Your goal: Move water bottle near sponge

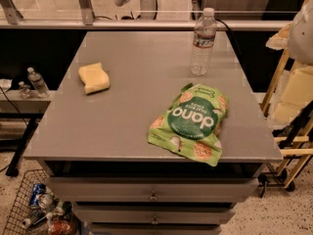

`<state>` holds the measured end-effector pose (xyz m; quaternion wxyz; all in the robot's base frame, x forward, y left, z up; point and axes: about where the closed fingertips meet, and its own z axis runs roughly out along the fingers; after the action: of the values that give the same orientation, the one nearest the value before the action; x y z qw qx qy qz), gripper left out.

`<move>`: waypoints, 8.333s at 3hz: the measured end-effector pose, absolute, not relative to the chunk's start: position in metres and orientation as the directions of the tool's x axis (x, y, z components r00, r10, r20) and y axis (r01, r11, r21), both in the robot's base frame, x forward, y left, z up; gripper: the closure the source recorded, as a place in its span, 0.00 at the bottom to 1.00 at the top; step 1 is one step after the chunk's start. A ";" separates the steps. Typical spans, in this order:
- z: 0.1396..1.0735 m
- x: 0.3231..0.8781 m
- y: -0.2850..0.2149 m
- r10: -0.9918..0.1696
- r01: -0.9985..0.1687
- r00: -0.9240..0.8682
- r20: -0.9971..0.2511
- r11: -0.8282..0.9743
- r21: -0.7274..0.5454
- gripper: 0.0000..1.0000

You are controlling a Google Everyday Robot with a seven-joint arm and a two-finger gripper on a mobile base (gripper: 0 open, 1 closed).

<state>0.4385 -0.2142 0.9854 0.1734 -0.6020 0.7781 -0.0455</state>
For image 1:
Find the clear plastic water bottle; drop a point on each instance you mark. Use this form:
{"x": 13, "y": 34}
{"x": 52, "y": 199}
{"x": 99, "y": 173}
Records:
{"x": 203, "y": 42}

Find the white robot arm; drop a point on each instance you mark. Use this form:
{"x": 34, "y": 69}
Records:
{"x": 301, "y": 35}

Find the yellow sponge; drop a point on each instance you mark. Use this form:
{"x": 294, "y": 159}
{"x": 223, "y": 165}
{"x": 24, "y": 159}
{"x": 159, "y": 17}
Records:
{"x": 95, "y": 79}

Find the small water bottle on shelf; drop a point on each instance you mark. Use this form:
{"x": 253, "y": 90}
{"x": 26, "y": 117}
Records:
{"x": 38, "y": 83}

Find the short clear bottle on shelf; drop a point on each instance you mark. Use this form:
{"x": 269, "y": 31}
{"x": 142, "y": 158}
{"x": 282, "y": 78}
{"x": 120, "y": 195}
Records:
{"x": 25, "y": 90}

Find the grey drawer cabinet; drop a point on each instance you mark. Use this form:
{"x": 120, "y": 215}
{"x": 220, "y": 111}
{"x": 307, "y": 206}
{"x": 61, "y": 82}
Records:
{"x": 95, "y": 151}

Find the green rice chips bag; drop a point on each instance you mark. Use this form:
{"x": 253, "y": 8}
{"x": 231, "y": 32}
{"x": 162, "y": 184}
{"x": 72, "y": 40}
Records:
{"x": 190, "y": 126}

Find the blue soda can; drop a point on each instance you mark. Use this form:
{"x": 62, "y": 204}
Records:
{"x": 38, "y": 189}

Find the silver can in basket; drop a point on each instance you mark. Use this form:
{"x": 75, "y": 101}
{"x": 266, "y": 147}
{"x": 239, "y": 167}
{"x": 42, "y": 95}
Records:
{"x": 46, "y": 201}

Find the wire basket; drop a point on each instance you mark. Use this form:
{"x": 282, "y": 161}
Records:
{"x": 20, "y": 208}

